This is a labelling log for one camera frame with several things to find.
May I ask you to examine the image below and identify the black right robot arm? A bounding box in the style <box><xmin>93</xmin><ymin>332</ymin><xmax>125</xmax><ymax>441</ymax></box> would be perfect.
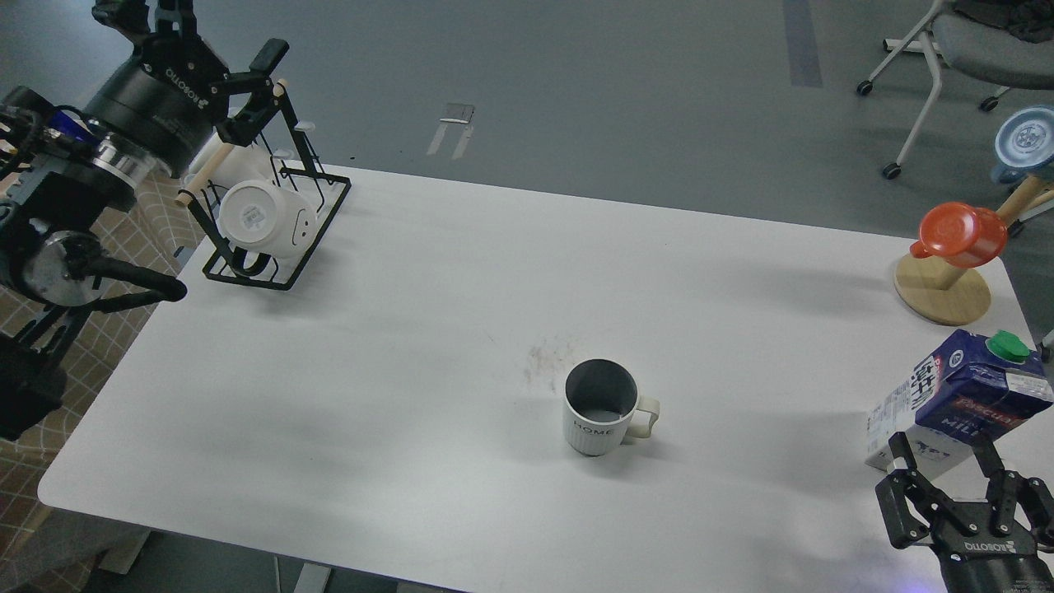
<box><xmin>874</xmin><ymin>432</ymin><xmax>1053</xmax><ymax>592</ymax></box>

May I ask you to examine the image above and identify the white mug behind rack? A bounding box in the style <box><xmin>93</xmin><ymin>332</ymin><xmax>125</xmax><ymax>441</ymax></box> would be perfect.
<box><xmin>182</xmin><ymin>133</ymin><xmax>273</xmax><ymax>192</ymax></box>

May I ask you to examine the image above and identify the black wire cup rack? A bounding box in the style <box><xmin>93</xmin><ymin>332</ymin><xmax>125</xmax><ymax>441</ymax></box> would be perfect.
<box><xmin>175</xmin><ymin>72</ymin><xmax>352</xmax><ymax>292</ymax></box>

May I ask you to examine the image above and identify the blue white milk carton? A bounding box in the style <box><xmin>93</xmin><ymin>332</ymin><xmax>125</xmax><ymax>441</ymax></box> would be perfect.
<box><xmin>865</xmin><ymin>328</ymin><xmax>1052</xmax><ymax>479</ymax></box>

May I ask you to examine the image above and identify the blue white cup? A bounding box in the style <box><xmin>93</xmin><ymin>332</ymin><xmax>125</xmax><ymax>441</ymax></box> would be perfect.
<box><xmin>990</xmin><ymin>105</ymin><xmax>1053</xmax><ymax>184</ymax></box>

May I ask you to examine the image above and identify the white ribbed HOME mug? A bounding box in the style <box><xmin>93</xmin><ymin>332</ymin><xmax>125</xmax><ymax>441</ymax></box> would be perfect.
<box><xmin>563</xmin><ymin>359</ymin><xmax>661</xmax><ymax>457</ymax></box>

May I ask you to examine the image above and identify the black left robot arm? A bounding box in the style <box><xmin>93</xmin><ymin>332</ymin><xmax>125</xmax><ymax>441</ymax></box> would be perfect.
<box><xmin>1</xmin><ymin>1</ymin><xmax>289</xmax><ymax>441</ymax></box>

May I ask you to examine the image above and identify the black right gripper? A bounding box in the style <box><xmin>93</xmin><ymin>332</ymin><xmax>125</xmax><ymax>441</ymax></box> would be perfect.
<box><xmin>874</xmin><ymin>432</ymin><xmax>1053</xmax><ymax>592</ymax></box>

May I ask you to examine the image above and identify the orange red cup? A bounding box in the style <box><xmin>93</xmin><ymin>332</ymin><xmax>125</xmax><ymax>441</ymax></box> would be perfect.
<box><xmin>907</xmin><ymin>202</ymin><xmax>1009</xmax><ymax>268</ymax></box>

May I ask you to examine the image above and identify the grey office chair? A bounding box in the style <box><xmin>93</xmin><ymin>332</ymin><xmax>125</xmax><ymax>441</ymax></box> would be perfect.
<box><xmin>856</xmin><ymin>1</ymin><xmax>1053</xmax><ymax>180</ymax></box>

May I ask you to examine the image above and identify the checkered beige tablecloth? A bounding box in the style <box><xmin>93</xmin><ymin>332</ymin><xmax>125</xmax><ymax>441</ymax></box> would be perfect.
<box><xmin>0</xmin><ymin>124</ymin><xmax>207</xmax><ymax>593</ymax></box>

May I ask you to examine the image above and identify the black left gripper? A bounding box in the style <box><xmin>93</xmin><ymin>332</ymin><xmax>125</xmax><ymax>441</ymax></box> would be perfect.
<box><xmin>84</xmin><ymin>1</ymin><xmax>290</xmax><ymax>177</ymax></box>

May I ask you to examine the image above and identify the white mug with smiley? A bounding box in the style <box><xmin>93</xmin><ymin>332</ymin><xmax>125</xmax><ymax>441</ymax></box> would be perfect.
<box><xmin>217</xmin><ymin>180</ymin><xmax>319</xmax><ymax>259</ymax></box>

